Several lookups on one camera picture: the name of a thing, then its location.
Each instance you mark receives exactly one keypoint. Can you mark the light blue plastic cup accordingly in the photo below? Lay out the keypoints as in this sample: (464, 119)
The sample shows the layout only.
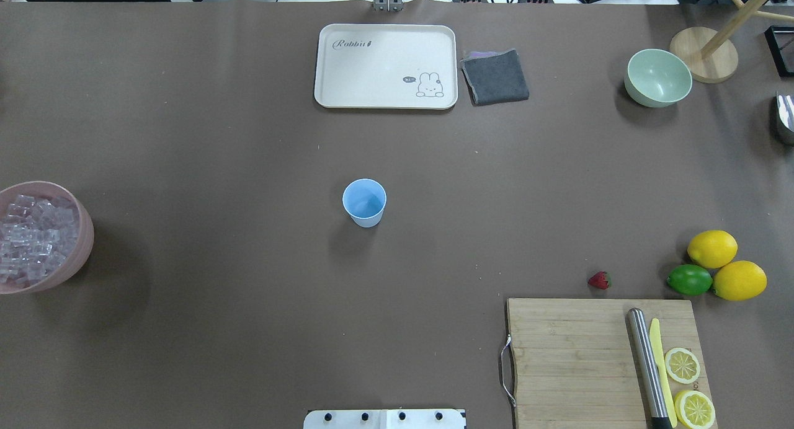
(364, 201)

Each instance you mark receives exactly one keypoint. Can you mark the wooden cup tree stand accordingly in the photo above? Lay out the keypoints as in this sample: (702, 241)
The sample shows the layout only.
(709, 54)

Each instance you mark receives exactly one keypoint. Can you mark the clear ice cubes pile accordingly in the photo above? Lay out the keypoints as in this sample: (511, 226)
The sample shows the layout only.
(38, 234)

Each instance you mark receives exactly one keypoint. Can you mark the steel ice scoop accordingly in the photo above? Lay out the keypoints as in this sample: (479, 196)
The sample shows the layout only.
(784, 119)

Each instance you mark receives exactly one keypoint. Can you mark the cream rabbit tray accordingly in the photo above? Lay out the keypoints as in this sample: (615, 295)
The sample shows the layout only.
(386, 66)

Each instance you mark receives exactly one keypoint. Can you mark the grey folded cloth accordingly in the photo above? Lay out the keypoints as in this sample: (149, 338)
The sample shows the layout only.
(494, 77)

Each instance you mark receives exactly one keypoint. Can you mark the red strawberry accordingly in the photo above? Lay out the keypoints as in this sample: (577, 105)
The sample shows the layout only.
(601, 280)

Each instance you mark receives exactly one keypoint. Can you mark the wooden cutting board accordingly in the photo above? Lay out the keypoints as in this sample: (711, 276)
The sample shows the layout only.
(573, 360)

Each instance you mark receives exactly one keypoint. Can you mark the yellow plastic knife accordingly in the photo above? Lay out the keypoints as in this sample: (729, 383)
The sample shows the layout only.
(658, 357)

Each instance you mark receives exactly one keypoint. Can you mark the mint green bowl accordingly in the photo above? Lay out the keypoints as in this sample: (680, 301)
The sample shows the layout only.
(657, 78)

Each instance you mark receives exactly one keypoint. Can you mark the green lime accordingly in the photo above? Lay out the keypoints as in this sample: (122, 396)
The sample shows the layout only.
(690, 280)

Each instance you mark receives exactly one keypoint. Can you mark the yellow lemon upper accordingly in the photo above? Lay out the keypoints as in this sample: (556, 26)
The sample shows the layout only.
(712, 249)

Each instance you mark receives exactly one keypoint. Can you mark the yellow lemon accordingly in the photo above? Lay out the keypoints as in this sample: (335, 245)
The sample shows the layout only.
(740, 280)
(712, 249)

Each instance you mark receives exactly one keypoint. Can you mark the steel muddler rod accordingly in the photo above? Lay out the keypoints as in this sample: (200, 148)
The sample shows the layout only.
(648, 369)

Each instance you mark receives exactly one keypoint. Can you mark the pink bowl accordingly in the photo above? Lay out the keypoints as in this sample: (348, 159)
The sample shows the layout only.
(78, 257)

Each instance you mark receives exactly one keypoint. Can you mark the lemon half upper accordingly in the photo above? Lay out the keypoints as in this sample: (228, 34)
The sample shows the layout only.
(682, 365)

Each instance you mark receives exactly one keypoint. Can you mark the lemon half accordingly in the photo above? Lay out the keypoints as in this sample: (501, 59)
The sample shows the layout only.
(694, 409)
(682, 365)

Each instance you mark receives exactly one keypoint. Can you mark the yellow lemon lower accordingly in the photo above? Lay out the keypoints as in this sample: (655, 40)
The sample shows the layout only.
(740, 280)

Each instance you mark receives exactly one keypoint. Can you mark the lemon half lower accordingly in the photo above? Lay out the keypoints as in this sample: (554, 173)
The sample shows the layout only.
(694, 409)

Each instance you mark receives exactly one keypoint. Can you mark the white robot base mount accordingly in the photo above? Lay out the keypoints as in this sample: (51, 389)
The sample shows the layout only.
(386, 418)

